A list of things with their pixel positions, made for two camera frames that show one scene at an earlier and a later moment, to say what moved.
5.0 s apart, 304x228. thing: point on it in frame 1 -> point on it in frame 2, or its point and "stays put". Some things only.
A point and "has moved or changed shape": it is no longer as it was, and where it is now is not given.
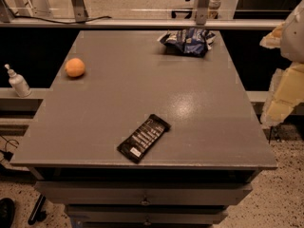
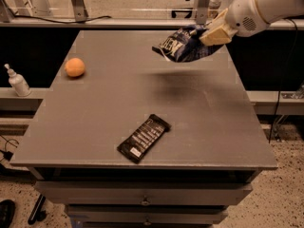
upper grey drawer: [140, 193] stays put
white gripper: [294, 37] -> [244, 14]
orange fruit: [74, 67] stays put
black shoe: [7, 212] stays put
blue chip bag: [188, 41] has moved or changed shape
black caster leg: [38, 214] stays put
